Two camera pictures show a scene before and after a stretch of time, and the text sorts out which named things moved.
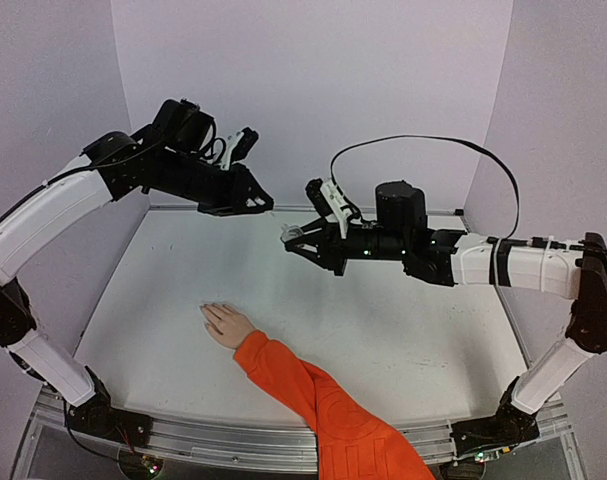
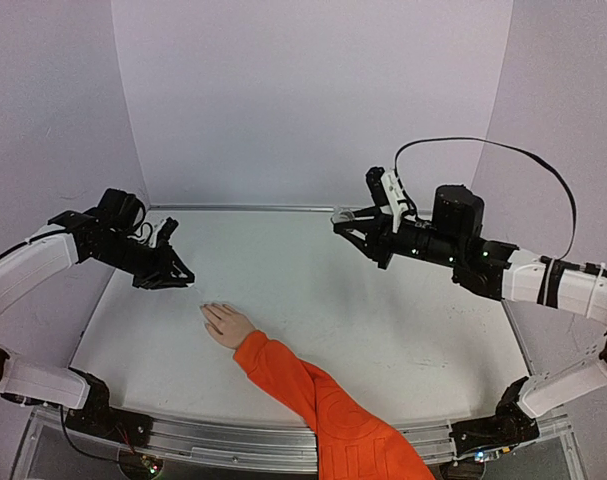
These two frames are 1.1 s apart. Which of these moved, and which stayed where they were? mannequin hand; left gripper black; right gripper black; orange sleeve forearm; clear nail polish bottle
Moved: right gripper black; clear nail polish bottle; left gripper black
Stayed: mannequin hand; orange sleeve forearm
